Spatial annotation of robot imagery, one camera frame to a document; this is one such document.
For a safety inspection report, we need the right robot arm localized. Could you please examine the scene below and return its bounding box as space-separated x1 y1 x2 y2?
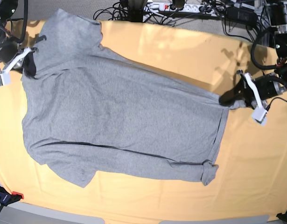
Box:
0 0 38 77

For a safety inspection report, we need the black power adapter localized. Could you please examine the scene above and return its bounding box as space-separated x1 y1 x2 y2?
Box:
226 7 257 23

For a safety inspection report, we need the grey t-shirt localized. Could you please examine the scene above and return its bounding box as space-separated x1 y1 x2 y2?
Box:
21 8 248 189

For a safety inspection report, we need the white power strip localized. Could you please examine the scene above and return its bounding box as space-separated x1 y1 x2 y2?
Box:
144 1 220 17

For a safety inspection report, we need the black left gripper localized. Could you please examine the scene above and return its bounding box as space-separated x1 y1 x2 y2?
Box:
219 70 268 109

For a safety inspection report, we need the yellow table cloth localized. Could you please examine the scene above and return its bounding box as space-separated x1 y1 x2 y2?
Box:
0 21 287 224

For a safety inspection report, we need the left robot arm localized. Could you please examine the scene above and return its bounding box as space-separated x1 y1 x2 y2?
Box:
219 0 287 110

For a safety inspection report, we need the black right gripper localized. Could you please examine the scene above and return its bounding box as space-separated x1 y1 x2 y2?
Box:
11 48 36 78

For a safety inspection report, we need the blue red clamp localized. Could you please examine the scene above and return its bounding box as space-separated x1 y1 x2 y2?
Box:
0 186 24 207

